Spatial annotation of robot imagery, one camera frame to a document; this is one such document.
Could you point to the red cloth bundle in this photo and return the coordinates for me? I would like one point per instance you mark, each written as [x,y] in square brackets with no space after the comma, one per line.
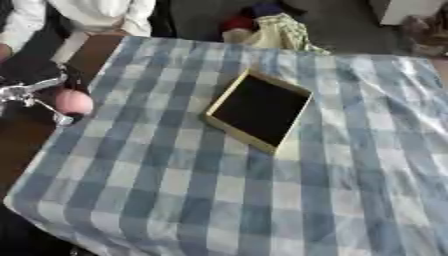
[236,23]

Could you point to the person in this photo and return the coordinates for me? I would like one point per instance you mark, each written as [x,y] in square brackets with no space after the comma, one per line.
[99,13]

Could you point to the yellow green checked cloth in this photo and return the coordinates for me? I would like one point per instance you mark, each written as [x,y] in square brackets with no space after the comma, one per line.
[281,33]

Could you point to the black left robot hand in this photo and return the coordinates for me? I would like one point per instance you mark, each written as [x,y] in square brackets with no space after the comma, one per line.
[35,85]

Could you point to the tan cardboard box black inside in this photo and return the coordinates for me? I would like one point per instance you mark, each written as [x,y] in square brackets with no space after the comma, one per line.
[260,110]

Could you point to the pink toy ball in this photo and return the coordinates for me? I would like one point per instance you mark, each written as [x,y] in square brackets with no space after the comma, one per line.
[74,102]

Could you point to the white box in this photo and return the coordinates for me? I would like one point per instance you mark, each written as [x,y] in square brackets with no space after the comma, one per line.
[411,10]

